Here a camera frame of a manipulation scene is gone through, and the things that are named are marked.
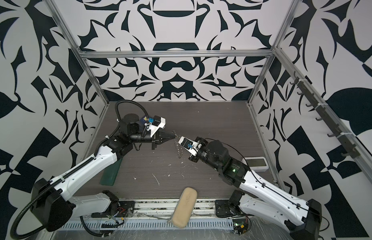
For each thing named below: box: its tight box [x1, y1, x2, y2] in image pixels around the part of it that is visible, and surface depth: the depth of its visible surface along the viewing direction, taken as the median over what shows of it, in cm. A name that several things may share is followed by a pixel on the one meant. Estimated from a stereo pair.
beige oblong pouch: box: [172, 187, 198, 229], surface depth 74 cm
